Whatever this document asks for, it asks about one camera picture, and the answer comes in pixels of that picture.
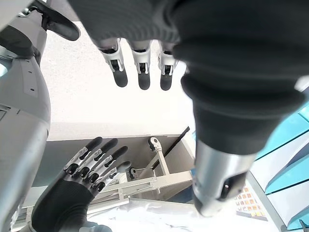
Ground right robot hand black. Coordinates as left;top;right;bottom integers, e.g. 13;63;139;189
31;136;133;232

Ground white plastic sheet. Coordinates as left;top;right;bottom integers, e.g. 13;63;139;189
86;198;278;232

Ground white medical cabinet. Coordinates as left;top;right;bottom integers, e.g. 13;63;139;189
246;100;309;232

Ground light blue lidded bin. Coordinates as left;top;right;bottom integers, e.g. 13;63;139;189
189;129;197;179

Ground metal frame blue joints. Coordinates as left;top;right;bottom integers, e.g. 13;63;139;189
95;136;196;206

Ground left silver robot leg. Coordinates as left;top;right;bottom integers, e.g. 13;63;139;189
0;0;81;232

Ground left robot hand black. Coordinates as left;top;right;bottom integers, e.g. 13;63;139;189
67;0;309;218

